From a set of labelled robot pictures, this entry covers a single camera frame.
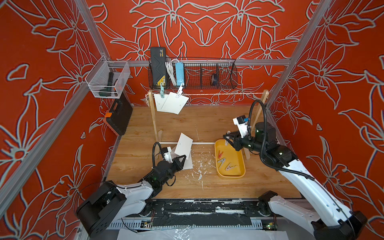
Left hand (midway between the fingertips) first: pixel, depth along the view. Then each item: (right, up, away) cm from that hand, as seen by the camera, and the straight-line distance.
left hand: (187, 156), depth 81 cm
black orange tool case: (-46, +22, +13) cm, 52 cm away
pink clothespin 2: (+25, -7, +4) cm, 26 cm away
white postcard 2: (0, -6, +6) cm, 9 cm away
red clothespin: (+20, -2, +10) cm, 23 cm away
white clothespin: (+21, -5, +6) cm, 23 cm away
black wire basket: (+3, +52, +17) cm, 54 cm away
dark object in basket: (+17, +46, +12) cm, 51 cm away
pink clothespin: (+19, +10, -13) cm, 25 cm away
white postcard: (-2, +4, +7) cm, 8 cm away
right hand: (+17, +13, -13) cm, 25 cm away
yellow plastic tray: (+28, -3, +9) cm, 30 cm away
